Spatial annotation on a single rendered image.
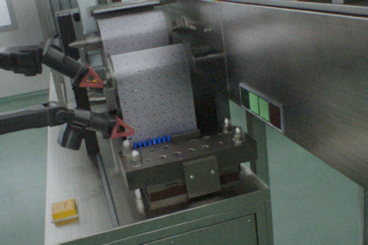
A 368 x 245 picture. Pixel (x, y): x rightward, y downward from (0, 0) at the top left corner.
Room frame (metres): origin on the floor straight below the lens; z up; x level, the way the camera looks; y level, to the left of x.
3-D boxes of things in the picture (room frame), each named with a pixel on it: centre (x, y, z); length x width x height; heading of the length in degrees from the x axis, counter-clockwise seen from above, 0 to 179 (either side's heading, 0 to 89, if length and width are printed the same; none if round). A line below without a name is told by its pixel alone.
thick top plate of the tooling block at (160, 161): (1.24, 0.00, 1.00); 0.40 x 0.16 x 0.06; 103
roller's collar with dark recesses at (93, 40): (1.62, 0.28, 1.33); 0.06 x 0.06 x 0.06; 13
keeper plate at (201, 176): (1.16, -0.04, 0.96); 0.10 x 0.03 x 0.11; 103
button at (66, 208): (1.17, 0.39, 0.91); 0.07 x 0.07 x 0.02; 13
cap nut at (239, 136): (1.23, -0.17, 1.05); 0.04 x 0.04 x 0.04
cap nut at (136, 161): (1.16, 0.15, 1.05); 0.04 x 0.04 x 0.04
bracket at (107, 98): (1.41, 0.24, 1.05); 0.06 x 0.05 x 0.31; 103
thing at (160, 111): (1.35, 0.07, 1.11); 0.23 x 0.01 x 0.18; 103
